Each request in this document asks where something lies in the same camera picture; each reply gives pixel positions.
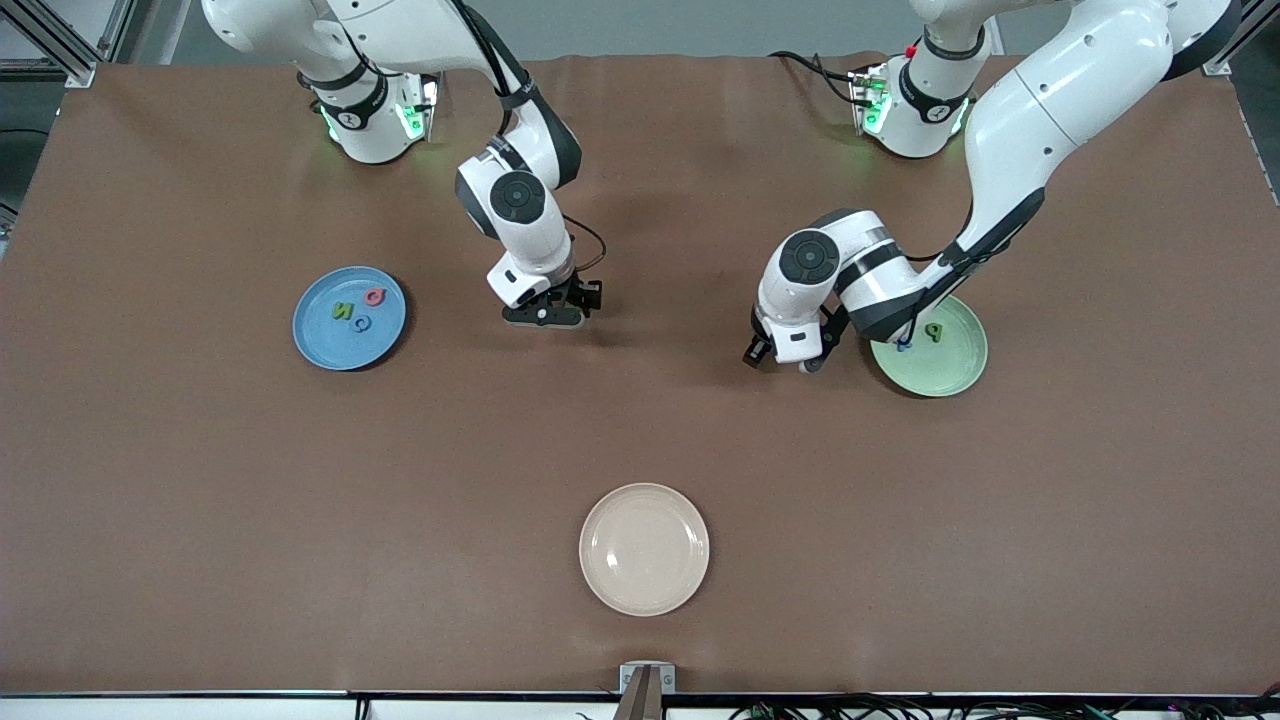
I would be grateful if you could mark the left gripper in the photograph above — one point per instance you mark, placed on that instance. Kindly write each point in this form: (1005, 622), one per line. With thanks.
(757, 349)

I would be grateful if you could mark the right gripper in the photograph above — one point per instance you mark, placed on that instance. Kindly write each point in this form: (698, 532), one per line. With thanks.
(581, 292)

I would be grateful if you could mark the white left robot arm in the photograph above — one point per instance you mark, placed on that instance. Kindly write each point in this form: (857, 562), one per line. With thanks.
(1060, 90)

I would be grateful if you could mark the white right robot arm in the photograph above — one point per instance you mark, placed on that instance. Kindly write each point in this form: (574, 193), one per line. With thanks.
(400, 25)

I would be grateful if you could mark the green plate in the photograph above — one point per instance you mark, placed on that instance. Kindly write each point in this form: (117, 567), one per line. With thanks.
(940, 370)

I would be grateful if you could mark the cream plate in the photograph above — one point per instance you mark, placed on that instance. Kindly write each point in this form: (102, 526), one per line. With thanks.
(644, 550)

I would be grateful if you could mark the blue plate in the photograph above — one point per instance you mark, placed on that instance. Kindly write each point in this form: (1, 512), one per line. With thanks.
(340, 350)

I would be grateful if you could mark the brown table cover cloth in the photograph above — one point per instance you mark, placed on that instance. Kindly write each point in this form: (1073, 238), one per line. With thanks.
(640, 430)

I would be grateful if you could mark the grey metal mount bracket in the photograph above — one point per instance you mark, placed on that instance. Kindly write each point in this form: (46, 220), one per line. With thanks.
(648, 680)

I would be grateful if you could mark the aluminium frame profile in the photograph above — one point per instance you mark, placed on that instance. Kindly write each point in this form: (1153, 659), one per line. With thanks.
(1215, 66)
(57, 45)
(112, 45)

